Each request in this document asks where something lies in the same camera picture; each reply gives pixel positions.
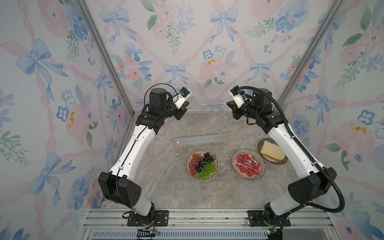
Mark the slice of bread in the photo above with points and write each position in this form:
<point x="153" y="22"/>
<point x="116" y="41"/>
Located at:
<point x="272" y="151"/>

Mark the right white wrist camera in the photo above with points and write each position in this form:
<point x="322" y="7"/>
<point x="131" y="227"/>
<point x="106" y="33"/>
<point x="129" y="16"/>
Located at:
<point x="237" y="97"/>

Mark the red strawberries pile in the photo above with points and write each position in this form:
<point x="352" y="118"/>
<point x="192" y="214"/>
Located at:
<point x="248" y="165"/>

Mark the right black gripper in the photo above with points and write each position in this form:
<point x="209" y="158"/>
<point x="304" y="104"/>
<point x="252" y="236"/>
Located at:
<point x="235" y="110"/>

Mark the glass bowl with striped rim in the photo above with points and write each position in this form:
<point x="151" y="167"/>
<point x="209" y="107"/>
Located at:
<point x="248" y="164"/>

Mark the mixed colour grapes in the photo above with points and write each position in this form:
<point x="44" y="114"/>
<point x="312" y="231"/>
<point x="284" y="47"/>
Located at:
<point x="202" y="165"/>

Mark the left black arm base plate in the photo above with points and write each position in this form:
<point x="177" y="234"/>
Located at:
<point x="157" y="218"/>

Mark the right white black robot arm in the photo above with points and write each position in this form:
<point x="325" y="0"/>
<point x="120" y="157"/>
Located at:
<point x="315" y="179"/>

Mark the aluminium mounting rail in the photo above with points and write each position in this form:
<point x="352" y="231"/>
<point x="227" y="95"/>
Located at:
<point x="207" y="224"/>

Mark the dark blue yellow-rimmed plate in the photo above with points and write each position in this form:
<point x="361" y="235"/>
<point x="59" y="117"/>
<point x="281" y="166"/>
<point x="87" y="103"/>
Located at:
<point x="272" y="151"/>

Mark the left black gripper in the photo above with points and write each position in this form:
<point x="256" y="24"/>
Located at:
<point x="181" y="112"/>

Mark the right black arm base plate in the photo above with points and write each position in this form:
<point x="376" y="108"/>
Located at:
<point x="259" y="218"/>

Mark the cream plastic wrap dispenser box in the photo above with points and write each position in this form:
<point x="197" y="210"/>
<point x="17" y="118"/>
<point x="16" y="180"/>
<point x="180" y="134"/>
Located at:
<point x="199" y="140"/>

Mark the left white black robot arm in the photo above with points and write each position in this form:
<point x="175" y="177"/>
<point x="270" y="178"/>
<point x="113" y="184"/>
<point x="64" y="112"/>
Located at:
<point x="118" y="184"/>

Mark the round plate with grapes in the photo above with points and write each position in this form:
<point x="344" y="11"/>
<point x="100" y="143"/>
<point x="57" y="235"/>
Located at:
<point x="202" y="165"/>

